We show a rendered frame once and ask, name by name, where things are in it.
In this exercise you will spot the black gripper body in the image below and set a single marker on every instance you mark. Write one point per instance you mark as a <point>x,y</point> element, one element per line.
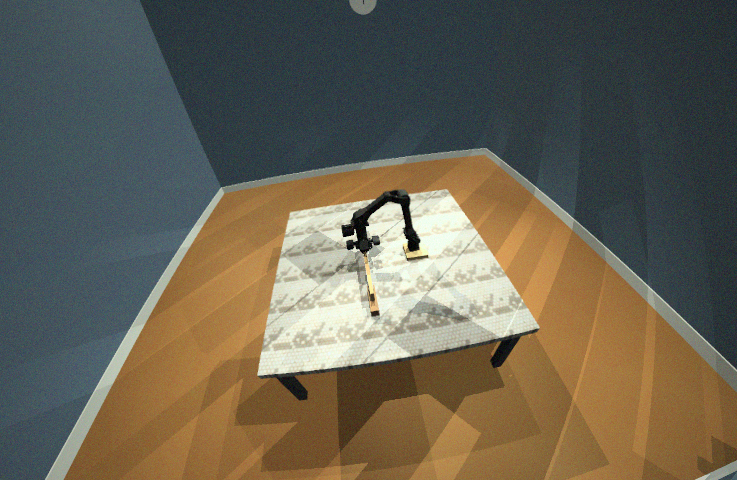
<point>350,244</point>

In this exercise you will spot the short wooden post with two pegs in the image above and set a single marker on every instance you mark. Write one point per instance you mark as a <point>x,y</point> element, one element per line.
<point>373,304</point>

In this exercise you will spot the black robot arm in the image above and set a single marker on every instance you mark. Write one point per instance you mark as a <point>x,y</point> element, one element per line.
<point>360,217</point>

